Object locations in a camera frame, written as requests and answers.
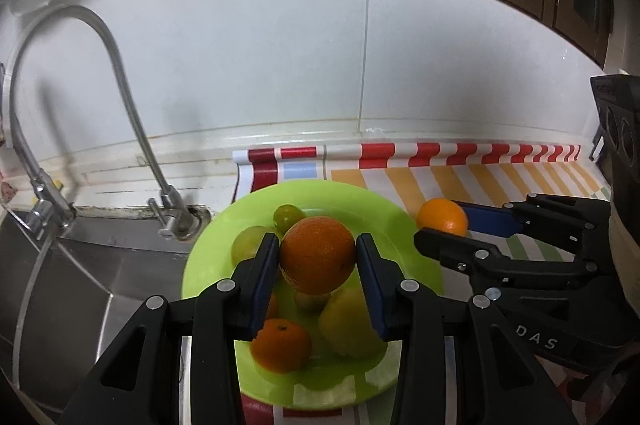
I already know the chrome sink faucet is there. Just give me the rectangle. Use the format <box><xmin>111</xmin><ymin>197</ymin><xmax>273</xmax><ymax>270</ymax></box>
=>
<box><xmin>0</xmin><ymin>64</ymin><xmax>77</xmax><ymax>238</ymax></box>

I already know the yellow-green apple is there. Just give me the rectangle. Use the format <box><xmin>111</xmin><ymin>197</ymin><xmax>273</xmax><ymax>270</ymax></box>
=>
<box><xmin>231</xmin><ymin>225</ymin><xmax>273</xmax><ymax>266</ymax></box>

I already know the green mandarin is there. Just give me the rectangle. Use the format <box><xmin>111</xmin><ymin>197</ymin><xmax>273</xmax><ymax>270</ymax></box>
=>
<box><xmin>273</xmin><ymin>204</ymin><xmax>308</xmax><ymax>233</ymax></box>

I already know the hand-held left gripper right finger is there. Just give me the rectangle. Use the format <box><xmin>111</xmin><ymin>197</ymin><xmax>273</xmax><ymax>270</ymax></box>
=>
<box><xmin>355</xmin><ymin>232</ymin><xmax>581</xmax><ymax>425</ymax></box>

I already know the large yellow-green round fruit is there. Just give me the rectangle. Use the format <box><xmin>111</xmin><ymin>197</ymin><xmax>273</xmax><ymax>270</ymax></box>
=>
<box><xmin>318</xmin><ymin>286</ymin><xmax>388</xmax><ymax>359</ymax></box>

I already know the green round plate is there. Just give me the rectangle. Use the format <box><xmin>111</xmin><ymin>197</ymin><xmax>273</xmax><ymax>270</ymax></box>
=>
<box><xmin>181</xmin><ymin>179</ymin><xmax>443</xmax><ymax>410</ymax></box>

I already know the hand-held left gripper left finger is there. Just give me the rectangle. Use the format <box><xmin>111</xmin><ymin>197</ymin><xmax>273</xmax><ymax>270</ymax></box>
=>
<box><xmin>57</xmin><ymin>232</ymin><xmax>280</xmax><ymax>425</ymax></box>

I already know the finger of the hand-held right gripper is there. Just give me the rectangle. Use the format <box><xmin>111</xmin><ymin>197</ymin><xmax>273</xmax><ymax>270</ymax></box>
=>
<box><xmin>455</xmin><ymin>192</ymin><xmax>613</xmax><ymax>256</ymax></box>
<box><xmin>414</xmin><ymin>227</ymin><xmax>601</xmax><ymax>301</ymax></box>

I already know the brownish tan round fruit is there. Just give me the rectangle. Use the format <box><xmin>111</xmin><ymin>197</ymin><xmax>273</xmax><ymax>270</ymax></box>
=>
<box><xmin>294</xmin><ymin>287</ymin><xmax>328</xmax><ymax>312</ymax></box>

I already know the large orange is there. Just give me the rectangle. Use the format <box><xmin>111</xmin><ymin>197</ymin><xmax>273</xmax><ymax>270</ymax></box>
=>
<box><xmin>416</xmin><ymin>198</ymin><xmax>469</xmax><ymax>237</ymax></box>
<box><xmin>279</xmin><ymin>216</ymin><xmax>357</xmax><ymax>295</ymax></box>

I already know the stainless steel sink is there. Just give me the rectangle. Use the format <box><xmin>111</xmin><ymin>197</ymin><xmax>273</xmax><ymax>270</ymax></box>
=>
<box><xmin>0</xmin><ymin>204</ymin><xmax>213</xmax><ymax>406</ymax></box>

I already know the colourful striped tablecloth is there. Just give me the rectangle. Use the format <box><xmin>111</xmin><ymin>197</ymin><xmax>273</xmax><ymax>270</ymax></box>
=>
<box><xmin>232</xmin><ymin>142</ymin><xmax>613</xmax><ymax>425</ymax></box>

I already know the chrome gooseneck faucet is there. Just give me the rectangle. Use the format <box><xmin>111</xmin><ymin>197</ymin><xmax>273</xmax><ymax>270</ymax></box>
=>
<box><xmin>9</xmin><ymin>4</ymin><xmax>197</xmax><ymax>241</ymax></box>

